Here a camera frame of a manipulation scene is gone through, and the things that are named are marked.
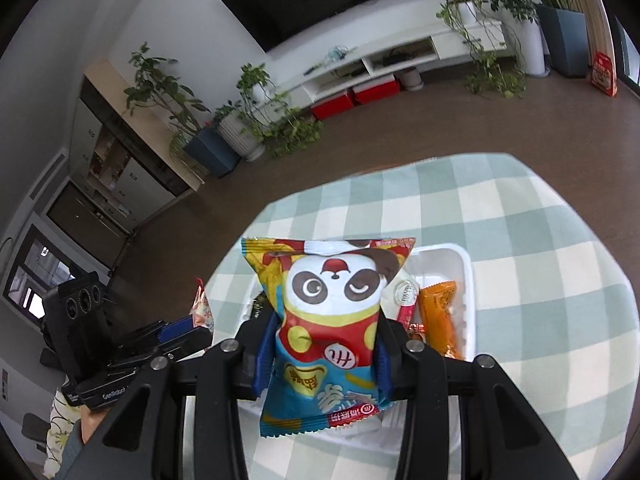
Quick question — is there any left red storage box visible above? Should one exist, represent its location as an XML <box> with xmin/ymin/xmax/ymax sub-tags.
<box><xmin>310</xmin><ymin>89</ymin><xmax>355</xmax><ymax>122</ymax></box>

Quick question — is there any right red storage box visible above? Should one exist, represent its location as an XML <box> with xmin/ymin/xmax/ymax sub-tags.
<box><xmin>352</xmin><ymin>74</ymin><xmax>400</xmax><ymax>105</ymax></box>

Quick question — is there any tall plant in blue pot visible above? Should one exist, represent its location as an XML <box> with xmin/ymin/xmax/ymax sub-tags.
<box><xmin>533</xmin><ymin>0</ymin><xmax>588</xmax><ymax>78</ymax></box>

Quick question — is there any person's left forearm grey sleeve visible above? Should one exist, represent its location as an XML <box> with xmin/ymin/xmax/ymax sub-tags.
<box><xmin>53</xmin><ymin>420</ymin><xmax>85</xmax><ymax>480</ymax></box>

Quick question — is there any white plastic tray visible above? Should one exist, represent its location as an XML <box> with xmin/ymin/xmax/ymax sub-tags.
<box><xmin>234</xmin><ymin>242</ymin><xmax>476</xmax><ymax>451</ymax></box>

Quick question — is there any orange snack packet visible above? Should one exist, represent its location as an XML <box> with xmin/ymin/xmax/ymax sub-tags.
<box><xmin>418</xmin><ymin>281</ymin><xmax>463</xmax><ymax>360</ymax></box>

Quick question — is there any left tree in dark pot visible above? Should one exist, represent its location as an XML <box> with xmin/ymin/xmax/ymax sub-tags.
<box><xmin>124</xmin><ymin>42</ymin><xmax>240</xmax><ymax>180</ymax></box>

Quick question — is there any red gift bag on floor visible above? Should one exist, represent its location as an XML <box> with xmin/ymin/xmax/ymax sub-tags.
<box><xmin>590</xmin><ymin>51</ymin><xmax>617</xmax><ymax>98</ymax></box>

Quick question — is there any trailing plant on stand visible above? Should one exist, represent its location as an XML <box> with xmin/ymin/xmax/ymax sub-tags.
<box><xmin>436</xmin><ymin>0</ymin><xmax>526</xmax><ymax>99</ymax></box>

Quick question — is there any plant in white ribbed pot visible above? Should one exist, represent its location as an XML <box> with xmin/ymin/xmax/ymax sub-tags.
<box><xmin>214</xmin><ymin>101</ymin><xmax>266</xmax><ymax>162</ymax></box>

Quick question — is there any wooden cabinet shelf unit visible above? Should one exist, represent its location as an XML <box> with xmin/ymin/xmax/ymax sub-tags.
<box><xmin>47</xmin><ymin>61</ymin><xmax>204</xmax><ymax>272</ymax></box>

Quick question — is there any person's left hand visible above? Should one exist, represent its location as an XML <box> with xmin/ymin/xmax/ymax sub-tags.
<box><xmin>80</xmin><ymin>405</ymin><xmax>111</xmax><ymax>444</ymax></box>

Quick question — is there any plant in white tall pot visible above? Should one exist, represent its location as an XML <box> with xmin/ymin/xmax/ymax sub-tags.
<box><xmin>486</xmin><ymin>0</ymin><xmax>549</xmax><ymax>78</ymax></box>

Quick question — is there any white tv console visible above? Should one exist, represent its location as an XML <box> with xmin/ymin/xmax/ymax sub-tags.
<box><xmin>278</xmin><ymin>20</ymin><xmax>506</xmax><ymax>110</ymax></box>

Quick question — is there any blue panda snack bag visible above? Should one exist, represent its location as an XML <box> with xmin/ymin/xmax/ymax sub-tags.
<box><xmin>241</xmin><ymin>237</ymin><xmax>416</xmax><ymax>437</ymax></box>

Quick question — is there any green snack packet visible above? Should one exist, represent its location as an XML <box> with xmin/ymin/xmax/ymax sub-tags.
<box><xmin>190</xmin><ymin>278</ymin><xmax>215</xmax><ymax>332</ymax></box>

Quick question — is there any green white checkered tablecloth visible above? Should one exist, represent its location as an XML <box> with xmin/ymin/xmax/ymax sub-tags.
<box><xmin>202</xmin><ymin>152</ymin><xmax>629</xmax><ymax>480</ymax></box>

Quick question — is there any small grey pot under console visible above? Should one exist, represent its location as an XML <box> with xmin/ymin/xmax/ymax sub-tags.
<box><xmin>397</xmin><ymin>67</ymin><xmax>424</xmax><ymax>91</ymax></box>

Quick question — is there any red storage box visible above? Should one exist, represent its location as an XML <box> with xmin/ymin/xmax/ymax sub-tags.
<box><xmin>310</xmin><ymin>89</ymin><xmax>355</xmax><ymax>122</ymax></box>
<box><xmin>352</xmin><ymin>74</ymin><xmax>400</xmax><ymax>105</ymax></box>

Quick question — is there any white red long snack bag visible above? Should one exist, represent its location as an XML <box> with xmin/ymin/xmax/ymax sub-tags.
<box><xmin>394</xmin><ymin>278</ymin><xmax>419</xmax><ymax>330</ymax></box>

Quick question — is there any red patterned candy packet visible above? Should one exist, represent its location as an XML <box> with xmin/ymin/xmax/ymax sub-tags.
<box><xmin>407</xmin><ymin>323</ymin><xmax>427</xmax><ymax>342</ymax></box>

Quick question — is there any beige curtain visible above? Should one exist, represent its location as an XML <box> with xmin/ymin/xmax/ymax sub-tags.
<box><xmin>570</xmin><ymin>0</ymin><xmax>616</xmax><ymax>70</ymax></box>

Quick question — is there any small trailing plant on console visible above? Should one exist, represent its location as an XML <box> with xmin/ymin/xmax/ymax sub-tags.
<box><xmin>235</xmin><ymin>63</ymin><xmax>323</xmax><ymax>158</ymax></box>

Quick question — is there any black sesame snack packet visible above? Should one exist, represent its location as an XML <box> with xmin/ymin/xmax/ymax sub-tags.
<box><xmin>250</xmin><ymin>292</ymin><xmax>270</xmax><ymax>318</ymax></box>

